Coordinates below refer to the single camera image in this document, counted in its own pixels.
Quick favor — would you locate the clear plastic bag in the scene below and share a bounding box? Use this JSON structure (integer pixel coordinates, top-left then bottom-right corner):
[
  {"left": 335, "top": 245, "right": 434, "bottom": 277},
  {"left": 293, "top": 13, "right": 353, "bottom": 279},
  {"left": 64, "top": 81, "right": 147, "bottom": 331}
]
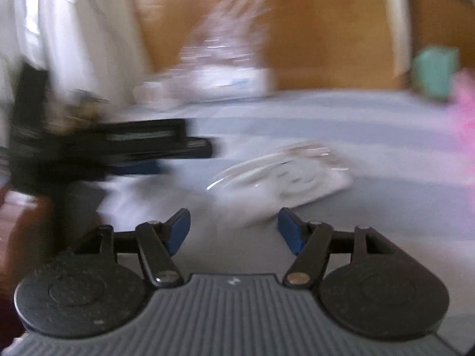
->
[{"left": 148, "top": 0, "right": 277, "bottom": 109}]

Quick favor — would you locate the wooden headboard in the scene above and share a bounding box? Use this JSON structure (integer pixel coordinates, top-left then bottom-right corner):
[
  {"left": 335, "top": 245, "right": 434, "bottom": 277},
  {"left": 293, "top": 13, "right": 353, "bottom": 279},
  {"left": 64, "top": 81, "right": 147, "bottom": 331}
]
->
[{"left": 126, "top": 0, "right": 403, "bottom": 90}]

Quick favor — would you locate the teal box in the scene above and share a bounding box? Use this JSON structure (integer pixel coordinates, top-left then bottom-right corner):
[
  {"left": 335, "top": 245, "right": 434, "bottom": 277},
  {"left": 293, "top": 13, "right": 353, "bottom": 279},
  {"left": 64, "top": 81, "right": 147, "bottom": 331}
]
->
[{"left": 411, "top": 45, "right": 460, "bottom": 101}]

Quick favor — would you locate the clear bag with white cable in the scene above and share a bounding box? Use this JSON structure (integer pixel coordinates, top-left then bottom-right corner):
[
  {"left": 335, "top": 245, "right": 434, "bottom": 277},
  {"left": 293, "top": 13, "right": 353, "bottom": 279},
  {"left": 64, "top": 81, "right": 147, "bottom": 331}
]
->
[{"left": 206, "top": 141, "right": 353, "bottom": 228}]

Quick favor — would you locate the white cloth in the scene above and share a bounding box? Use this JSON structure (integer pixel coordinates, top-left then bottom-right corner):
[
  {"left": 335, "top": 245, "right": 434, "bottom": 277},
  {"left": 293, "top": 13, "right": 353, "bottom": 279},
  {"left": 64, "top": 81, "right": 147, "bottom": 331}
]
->
[{"left": 0, "top": 0, "right": 151, "bottom": 104}]

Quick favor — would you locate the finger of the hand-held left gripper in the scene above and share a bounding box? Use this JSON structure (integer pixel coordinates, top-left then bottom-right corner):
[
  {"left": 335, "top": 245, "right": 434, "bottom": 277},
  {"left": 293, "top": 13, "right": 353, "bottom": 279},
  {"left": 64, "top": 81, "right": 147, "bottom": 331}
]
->
[
  {"left": 109, "top": 137, "right": 215, "bottom": 176},
  {"left": 107, "top": 119, "right": 188, "bottom": 144}
]

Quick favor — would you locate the striped blue bed sheet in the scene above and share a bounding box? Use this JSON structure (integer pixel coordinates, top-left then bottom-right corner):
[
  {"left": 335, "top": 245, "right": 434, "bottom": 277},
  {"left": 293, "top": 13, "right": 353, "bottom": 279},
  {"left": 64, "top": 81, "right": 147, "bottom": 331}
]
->
[{"left": 0, "top": 88, "right": 475, "bottom": 356}]

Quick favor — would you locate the pink fuzzy cleaning cloth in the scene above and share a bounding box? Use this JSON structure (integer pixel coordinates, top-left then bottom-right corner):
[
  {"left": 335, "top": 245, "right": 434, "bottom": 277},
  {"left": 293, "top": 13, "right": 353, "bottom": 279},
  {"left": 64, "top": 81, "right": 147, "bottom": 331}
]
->
[{"left": 447, "top": 69, "right": 475, "bottom": 182}]

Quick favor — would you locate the person's left hand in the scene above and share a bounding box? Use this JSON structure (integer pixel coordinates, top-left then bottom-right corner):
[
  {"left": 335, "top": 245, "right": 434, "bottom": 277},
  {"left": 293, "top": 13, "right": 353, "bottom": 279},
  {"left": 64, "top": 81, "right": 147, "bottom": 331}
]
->
[{"left": 0, "top": 192, "right": 57, "bottom": 297}]

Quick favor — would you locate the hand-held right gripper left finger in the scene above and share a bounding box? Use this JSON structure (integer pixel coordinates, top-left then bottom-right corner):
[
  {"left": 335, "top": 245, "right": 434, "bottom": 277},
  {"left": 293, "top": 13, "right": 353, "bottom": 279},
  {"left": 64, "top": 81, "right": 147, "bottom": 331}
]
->
[{"left": 72, "top": 208, "right": 191, "bottom": 288}]

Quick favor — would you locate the brown wooden cabinet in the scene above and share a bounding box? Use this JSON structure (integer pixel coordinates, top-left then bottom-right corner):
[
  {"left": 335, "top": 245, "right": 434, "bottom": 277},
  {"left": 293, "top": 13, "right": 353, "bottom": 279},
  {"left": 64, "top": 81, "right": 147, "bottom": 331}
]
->
[{"left": 407, "top": 0, "right": 475, "bottom": 90}]

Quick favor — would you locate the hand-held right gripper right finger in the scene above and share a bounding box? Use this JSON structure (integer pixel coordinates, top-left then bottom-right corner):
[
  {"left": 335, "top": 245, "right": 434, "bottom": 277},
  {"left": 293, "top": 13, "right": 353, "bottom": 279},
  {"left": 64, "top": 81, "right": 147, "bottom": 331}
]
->
[{"left": 278, "top": 207, "right": 400, "bottom": 288}]

